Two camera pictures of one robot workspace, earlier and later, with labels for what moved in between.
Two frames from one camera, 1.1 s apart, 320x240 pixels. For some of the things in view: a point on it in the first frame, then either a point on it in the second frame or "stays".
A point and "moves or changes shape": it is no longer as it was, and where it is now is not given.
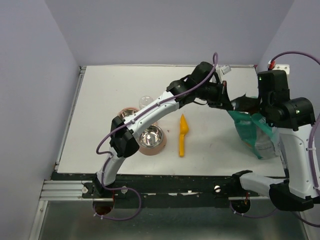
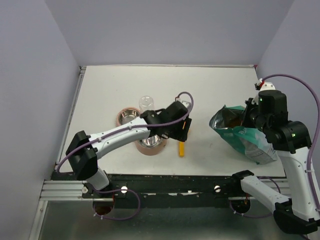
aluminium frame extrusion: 63,190 stays
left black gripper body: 212,92 to 176,130
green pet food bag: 256,133 moves or changes shape
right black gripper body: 262,106 to 250,114
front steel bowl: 151,136 stays
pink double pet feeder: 151,142 stays
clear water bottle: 144,101 stays
